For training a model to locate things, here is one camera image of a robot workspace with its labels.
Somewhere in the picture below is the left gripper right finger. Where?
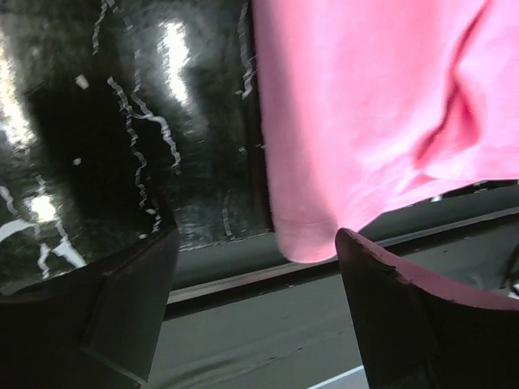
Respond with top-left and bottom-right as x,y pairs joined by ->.
335,229 -> 518,388

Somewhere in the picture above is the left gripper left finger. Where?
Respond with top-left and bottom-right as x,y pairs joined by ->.
1,226 -> 179,388

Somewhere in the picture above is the pink t shirt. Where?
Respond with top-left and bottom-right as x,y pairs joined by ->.
253,1 -> 518,263

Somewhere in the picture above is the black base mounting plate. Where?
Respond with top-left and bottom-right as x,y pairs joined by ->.
148,186 -> 518,388

